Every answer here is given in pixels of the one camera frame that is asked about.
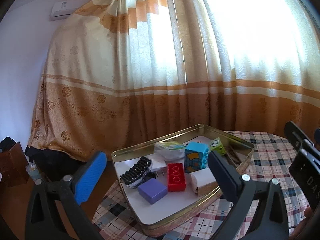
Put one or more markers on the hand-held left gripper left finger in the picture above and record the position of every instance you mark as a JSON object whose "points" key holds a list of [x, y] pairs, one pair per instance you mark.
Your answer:
{"points": [[90, 180]]}

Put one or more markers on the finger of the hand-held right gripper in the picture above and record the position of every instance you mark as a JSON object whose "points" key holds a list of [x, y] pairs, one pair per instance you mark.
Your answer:
{"points": [[296, 135]]}

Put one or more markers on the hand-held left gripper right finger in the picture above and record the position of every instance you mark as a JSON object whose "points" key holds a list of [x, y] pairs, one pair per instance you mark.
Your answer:
{"points": [[221, 175]]}

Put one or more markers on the brown wooden comb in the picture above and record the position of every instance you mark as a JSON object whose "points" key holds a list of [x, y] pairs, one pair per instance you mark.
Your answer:
{"points": [[233, 156]]}

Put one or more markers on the teal toy block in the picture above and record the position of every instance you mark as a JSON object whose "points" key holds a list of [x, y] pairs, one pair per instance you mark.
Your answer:
{"points": [[195, 160]]}

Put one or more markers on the green cube toy block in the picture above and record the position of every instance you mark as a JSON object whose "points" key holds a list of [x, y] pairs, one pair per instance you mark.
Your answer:
{"points": [[217, 145]]}

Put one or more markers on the red toy brick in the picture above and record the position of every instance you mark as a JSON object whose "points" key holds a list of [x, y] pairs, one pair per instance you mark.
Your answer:
{"points": [[176, 177]]}

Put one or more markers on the green and white plastic packet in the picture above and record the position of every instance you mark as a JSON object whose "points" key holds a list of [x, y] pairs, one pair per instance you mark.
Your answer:
{"points": [[170, 150]]}

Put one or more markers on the white charger plug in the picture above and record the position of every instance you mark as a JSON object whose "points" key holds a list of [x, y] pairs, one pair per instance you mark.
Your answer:
{"points": [[158, 166]]}

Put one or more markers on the small purple box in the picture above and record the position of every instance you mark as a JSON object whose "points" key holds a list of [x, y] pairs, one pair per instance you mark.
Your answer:
{"points": [[152, 191]]}

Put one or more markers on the gold rectangular tin box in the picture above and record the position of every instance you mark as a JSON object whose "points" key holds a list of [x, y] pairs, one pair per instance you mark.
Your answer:
{"points": [[175, 220]]}

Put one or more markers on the person's right hand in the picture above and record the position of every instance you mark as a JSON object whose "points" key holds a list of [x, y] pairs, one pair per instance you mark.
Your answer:
{"points": [[308, 213]]}

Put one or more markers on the dark cloth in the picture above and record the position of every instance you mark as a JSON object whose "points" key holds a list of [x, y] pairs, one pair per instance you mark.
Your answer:
{"points": [[57, 162]]}

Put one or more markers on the white paper liner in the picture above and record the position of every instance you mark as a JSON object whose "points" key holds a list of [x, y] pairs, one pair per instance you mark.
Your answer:
{"points": [[190, 202]]}

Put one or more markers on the pale blue patterned pack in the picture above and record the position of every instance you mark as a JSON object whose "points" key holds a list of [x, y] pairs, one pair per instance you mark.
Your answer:
{"points": [[33, 173]]}

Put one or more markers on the brown wooden cabinet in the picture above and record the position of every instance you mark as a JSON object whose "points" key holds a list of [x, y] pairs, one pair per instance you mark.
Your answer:
{"points": [[12, 165]]}

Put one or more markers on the black clothes pile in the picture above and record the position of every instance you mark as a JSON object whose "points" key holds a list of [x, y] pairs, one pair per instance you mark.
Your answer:
{"points": [[7, 143]]}

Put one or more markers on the orange and cream curtain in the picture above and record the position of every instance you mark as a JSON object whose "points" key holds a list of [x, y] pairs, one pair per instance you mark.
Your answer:
{"points": [[175, 55]]}

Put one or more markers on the white wall air conditioner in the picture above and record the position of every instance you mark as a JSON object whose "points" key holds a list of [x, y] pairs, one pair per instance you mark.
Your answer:
{"points": [[62, 10]]}

